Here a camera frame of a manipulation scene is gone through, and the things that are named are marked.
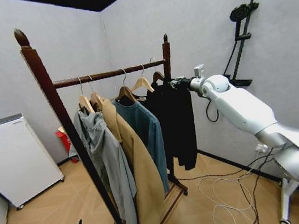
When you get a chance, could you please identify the black garment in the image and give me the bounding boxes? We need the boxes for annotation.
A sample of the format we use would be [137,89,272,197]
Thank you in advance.
[140,75,204,177]

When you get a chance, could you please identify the dark brown wooden hanger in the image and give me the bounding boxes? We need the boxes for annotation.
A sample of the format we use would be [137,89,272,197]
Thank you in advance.
[110,65,148,107]
[146,56,167,87]

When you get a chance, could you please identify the light wooden hanger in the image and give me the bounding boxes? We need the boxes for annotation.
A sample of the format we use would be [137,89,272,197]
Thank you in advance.
[73,75,96,116]
[125,62,155,97]
[85,73,107,112]

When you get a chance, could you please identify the teal sweater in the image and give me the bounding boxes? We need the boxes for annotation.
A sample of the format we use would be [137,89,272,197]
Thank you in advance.
[112,92,173,201]

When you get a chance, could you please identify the black shower shelf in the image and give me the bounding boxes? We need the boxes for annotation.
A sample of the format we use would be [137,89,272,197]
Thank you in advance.
[228,75,254,90]

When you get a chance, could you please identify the grey hooded jacket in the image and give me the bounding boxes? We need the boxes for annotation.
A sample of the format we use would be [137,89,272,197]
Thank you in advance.
[71,102,143,224]

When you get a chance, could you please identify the tan long coat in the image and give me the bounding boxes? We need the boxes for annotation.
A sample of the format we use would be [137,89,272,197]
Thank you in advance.
[98,90,171,224]

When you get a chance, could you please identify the white box appliance on wheels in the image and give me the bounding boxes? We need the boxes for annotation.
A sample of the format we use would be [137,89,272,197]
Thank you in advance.
[0,108,69,213]

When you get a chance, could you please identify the black round hand shower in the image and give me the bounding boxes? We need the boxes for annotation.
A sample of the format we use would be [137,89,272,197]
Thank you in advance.
[227,1,262,23]

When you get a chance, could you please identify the red paper bag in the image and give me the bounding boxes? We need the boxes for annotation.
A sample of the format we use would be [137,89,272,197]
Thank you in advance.
[54,124,80,166]

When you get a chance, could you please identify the dark wooden clothes rack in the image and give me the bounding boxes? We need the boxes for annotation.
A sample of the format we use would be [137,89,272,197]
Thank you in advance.
[13,3,201,224]

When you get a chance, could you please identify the white stand leg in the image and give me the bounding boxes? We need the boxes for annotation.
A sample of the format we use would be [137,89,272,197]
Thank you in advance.
[272,175,299,224]

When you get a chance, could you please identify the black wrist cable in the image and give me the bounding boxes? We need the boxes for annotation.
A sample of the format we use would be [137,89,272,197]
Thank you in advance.
[203,96,221,124]

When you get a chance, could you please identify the black shower rail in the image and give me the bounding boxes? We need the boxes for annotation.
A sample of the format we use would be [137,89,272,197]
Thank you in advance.
[210,0,285,91]

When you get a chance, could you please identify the white wall socket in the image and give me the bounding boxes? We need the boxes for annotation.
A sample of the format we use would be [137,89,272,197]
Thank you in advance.
[253,142,270,155]

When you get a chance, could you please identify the white floor cable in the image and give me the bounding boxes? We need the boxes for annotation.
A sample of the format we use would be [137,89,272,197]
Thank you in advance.
[196,168,262,224]

